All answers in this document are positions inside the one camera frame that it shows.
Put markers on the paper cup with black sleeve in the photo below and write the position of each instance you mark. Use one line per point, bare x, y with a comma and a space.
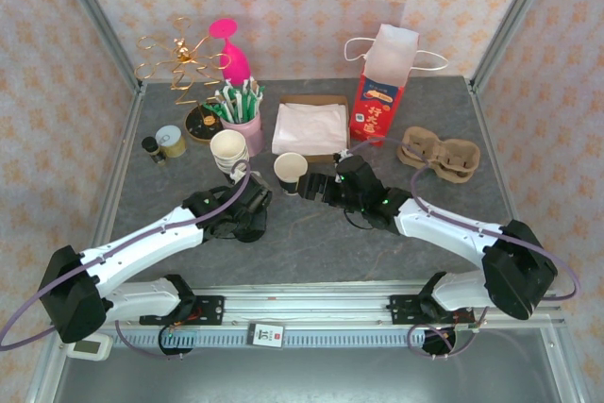
290, 167

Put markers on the white paper napkin stack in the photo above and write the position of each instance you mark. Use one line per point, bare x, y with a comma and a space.
309, 127

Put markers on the red paper takeout bag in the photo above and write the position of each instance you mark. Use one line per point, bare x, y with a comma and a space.
377, 110

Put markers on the brown pulp cup carrier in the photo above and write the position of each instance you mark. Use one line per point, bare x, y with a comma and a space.
439, 153

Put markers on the brown cardboard napkin tray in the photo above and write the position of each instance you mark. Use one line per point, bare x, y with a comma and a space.
316, 99

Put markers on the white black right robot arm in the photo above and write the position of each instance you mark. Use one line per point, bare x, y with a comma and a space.
443, 228

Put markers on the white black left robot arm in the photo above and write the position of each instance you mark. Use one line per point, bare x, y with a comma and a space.
141, 242

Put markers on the stack of white paper cups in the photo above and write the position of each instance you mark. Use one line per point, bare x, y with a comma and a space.
229, 148

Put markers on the pink straw holder cup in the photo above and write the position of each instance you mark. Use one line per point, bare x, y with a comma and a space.
247, 134

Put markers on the gold tin can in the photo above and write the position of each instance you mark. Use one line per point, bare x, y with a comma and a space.
170, 141

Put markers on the small dark bottle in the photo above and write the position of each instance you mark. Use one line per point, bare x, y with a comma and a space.
153, 148

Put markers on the pink plastic wine glass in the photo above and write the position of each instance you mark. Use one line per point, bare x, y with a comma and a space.
234, 63

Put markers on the black white number card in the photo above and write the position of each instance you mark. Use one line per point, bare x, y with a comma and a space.
266, 335

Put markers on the white digital thermometer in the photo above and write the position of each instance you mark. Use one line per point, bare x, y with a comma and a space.
89, 350

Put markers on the aluminium table side rail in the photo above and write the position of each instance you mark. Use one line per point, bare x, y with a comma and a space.
491, 148
120, 172

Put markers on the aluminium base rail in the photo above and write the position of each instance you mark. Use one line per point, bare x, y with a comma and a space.
307, 304

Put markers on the aluminium frame post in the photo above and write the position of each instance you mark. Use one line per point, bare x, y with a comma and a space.
514, 11
94, 11

